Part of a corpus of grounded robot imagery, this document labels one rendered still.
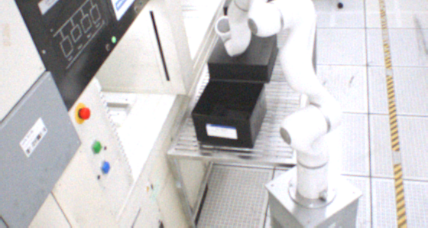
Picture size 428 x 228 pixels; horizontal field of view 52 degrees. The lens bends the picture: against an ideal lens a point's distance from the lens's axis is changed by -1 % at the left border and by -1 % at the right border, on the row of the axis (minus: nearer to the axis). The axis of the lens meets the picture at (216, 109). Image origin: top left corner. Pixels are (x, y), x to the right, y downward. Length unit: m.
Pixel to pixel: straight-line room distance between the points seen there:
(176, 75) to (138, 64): 0.19
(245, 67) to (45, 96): 1.02
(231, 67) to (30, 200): 1.12
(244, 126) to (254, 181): 1.01
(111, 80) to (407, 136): 1.97
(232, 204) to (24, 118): 1.80
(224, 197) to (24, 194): 1.76
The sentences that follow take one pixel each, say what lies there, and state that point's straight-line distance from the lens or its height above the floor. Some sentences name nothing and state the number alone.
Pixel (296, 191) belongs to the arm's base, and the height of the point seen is 0.77.
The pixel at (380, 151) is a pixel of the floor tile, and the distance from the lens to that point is 3.09.
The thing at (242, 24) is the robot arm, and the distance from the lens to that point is 1.73.
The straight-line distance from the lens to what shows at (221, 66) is 2.04.
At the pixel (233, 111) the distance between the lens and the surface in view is 2.20.
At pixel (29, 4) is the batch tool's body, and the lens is 1.25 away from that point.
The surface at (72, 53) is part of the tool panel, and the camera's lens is 1.40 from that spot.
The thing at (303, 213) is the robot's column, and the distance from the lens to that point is 1.77.
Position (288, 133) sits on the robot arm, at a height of 1.15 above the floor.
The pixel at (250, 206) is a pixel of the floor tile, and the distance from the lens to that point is 2.76.
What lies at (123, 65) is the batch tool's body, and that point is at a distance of 2.22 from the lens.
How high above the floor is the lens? 2.18
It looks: 39 degrees down
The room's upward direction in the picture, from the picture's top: 10 degrees counter-clockwise
